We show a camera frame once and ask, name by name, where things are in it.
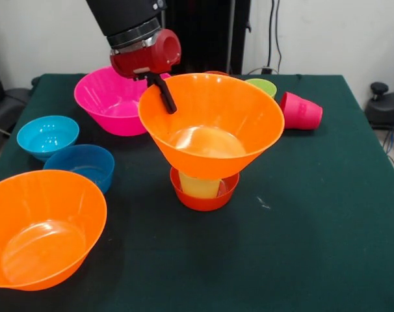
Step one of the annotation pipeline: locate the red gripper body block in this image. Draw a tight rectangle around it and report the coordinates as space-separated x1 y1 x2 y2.
109 28 182 79

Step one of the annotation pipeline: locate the large orange bowl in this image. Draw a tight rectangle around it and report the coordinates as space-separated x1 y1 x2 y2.
0 169 108 292
138 73 285 180

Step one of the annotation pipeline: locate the yellow cup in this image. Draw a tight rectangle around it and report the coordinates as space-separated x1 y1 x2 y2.
178 171 222 199

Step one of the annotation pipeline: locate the green cup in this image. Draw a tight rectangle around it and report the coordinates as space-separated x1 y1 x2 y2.
245 78 278 100

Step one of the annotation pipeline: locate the small red bowl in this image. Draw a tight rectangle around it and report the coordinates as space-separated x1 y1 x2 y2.
169 167 241 212

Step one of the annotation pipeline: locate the large pink bowl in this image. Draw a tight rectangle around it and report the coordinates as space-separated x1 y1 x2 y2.
73 66 172 137

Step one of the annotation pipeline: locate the dark blue bowl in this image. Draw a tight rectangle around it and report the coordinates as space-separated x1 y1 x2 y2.
43 144 116 196

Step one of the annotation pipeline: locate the light blue bowl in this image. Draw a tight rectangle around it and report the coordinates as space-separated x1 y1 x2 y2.
16 115 81 163

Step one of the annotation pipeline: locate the black stand base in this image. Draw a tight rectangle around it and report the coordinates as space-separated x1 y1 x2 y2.
364 81 394 131
0 87 31 135

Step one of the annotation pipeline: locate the red cup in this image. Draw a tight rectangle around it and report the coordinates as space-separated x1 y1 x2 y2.
279 91 324 131

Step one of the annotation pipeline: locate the dark green tablecloth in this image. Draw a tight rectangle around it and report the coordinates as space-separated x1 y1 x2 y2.
0 73 394 312

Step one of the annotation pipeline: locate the black hanging cable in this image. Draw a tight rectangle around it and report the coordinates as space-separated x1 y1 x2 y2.
267 0 282 74

